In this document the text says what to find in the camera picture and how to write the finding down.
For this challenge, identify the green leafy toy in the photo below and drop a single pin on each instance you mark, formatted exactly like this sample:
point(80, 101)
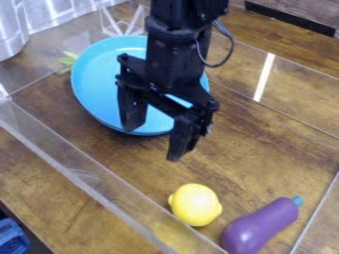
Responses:
point(68, 61)

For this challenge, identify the blue device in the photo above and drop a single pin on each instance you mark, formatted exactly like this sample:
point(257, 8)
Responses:
point(13, 239)

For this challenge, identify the yellow toy lemon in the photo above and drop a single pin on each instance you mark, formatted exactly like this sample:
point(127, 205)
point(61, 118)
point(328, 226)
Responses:
point(195, 204)

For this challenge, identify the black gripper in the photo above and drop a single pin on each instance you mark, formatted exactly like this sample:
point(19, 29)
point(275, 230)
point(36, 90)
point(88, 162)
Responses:
point(165, 81)

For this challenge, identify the clear acrylic enclosure wall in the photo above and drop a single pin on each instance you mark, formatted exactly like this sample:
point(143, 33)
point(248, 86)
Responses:
point(89, 187)

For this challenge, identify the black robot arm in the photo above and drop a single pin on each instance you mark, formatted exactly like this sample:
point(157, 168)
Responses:
point(197, 11)

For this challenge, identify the purple toy eggplant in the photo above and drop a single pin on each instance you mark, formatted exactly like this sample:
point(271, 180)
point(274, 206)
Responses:
point(249, 231)

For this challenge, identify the blue oval tray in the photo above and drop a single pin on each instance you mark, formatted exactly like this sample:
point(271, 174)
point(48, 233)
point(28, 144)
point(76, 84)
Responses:
point(95, 89)

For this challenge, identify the dark baseboard strip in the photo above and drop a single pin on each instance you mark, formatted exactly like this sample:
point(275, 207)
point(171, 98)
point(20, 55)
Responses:
point(315, 15)

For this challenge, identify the grey checkered curtain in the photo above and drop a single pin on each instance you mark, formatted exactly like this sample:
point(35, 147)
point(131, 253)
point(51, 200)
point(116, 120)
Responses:
point(25, 17)

